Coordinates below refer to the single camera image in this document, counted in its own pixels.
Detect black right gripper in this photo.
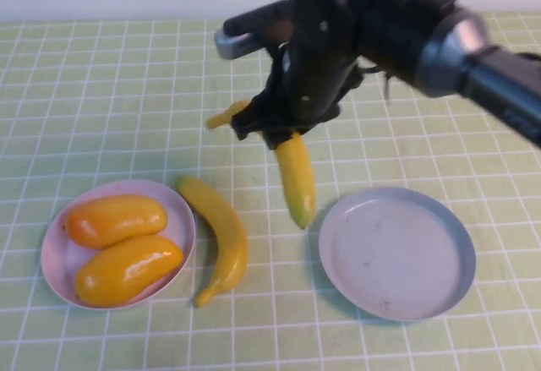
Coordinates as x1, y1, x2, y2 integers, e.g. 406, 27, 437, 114
232, 45, 358, 151

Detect yellow banana green blossom end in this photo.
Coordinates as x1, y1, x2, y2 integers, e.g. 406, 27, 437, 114
205, 99, 317, 231

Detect long curved yellow banana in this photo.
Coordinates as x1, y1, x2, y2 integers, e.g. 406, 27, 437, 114
176, 176, 249, 308

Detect orange yellow mango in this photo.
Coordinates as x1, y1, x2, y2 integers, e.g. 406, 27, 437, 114
64, 194, 169, 249

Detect blue round plate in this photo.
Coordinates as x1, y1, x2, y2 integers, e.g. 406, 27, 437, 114
317, 186, 477, 322

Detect pink round plate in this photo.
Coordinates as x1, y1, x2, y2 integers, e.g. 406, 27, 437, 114
41, 179, 197, 312

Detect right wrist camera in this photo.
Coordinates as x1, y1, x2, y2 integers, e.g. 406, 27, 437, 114
214, 1, 297, 60

